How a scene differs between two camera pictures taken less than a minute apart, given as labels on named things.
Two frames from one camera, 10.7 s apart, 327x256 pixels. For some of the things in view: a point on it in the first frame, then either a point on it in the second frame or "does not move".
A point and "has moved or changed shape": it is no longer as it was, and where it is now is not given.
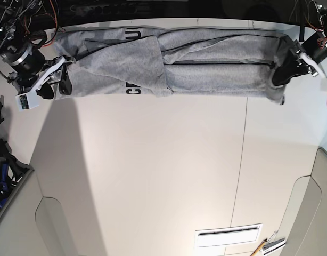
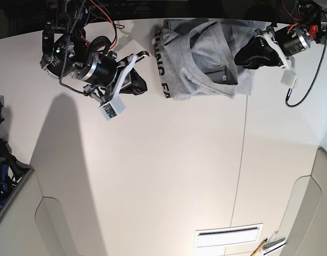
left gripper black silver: [32, 72] → [104, 73]
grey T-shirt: [164, 62] has moved or changed shape
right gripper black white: [314, 51] → [286, 41]
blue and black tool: [7, 173] does not move
